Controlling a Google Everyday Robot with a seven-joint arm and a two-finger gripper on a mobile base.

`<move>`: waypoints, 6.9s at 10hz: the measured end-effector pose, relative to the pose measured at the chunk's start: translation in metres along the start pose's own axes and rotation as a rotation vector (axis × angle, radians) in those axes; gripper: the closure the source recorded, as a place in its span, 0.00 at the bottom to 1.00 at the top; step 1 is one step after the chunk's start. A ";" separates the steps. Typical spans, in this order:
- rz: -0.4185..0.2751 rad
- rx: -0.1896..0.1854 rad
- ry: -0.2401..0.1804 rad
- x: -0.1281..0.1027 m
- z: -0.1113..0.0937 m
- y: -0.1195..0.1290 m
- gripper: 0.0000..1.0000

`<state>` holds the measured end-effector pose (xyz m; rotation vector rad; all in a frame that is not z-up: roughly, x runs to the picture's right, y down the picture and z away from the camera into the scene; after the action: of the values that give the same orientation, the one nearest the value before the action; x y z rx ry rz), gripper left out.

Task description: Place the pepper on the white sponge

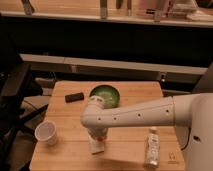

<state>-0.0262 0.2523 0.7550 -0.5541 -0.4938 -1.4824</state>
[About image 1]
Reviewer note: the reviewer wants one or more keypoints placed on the green bowl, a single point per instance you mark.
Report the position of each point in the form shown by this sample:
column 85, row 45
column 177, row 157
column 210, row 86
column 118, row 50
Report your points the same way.
column 109, row 93

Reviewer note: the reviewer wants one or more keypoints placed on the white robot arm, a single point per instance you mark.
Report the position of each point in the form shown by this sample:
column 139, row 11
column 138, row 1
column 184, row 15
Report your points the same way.
column 97, row 119

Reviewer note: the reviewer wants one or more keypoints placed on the white plastic cup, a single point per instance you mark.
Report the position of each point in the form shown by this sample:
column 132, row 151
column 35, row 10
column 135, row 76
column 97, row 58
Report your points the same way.
column 46, row 133

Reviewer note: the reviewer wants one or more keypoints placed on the clear plastic bottle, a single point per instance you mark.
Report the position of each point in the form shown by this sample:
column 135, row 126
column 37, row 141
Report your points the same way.
column 152, row 150

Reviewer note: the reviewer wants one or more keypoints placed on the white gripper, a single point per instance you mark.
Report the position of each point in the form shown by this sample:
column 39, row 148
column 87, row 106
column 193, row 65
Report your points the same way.
column 97, row 132

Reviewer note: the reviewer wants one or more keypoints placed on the black rectangular block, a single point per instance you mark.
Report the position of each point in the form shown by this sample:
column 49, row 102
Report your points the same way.
column 74, row 97

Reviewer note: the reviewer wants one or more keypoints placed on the black office chair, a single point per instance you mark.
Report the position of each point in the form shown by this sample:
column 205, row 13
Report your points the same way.
column 16, row 79

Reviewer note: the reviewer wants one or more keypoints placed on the white sponge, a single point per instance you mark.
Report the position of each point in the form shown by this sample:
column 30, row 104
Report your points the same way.
column 96, row 146

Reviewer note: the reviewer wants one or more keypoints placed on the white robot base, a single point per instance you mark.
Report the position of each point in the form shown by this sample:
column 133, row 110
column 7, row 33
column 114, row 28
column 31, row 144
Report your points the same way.
column 196, row 111

